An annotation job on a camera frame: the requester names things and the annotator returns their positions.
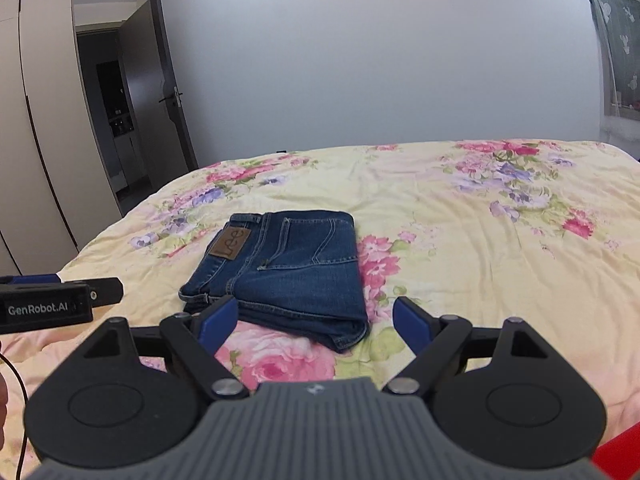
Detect blue denim jeans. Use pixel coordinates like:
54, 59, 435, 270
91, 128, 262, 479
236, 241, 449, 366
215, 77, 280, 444
178, 210, 369, 353

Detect beige wardrobe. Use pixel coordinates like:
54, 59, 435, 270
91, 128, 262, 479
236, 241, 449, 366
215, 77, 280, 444
1, 0, 122, 274

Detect floral yellow bed quilt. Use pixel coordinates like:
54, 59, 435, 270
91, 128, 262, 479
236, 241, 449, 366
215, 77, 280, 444
1, 140, 639, 479

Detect dark brown door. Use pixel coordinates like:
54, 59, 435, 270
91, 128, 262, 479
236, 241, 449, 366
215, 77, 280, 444
77, 0, 198, 193

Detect green window curtain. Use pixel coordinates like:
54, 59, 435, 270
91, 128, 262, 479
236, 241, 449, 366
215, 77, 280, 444
588, 0, 639, 145

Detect black cable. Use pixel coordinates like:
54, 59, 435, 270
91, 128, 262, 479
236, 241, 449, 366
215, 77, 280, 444
0, 351, 27, 480

